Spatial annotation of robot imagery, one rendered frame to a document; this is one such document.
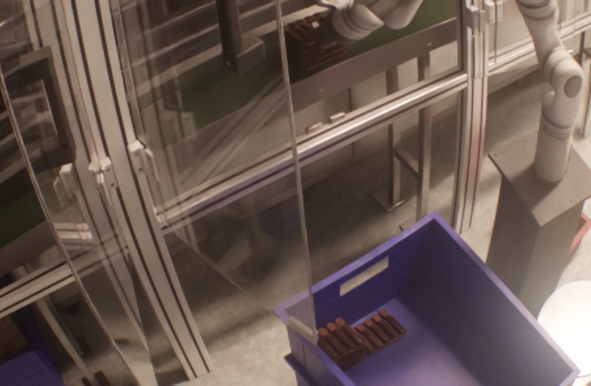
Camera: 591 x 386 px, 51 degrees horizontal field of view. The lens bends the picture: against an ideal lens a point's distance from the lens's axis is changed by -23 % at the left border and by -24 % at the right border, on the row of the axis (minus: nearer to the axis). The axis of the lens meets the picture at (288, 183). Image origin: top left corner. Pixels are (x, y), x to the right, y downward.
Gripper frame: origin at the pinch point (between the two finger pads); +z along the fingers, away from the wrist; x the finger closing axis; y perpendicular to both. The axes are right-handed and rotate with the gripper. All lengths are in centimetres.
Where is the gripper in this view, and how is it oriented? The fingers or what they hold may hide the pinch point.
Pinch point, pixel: (313, 31)
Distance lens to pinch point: 154.0
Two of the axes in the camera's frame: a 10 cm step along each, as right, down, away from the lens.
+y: 4.6, 8.9, 0.8
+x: 8.4, -4.6, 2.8
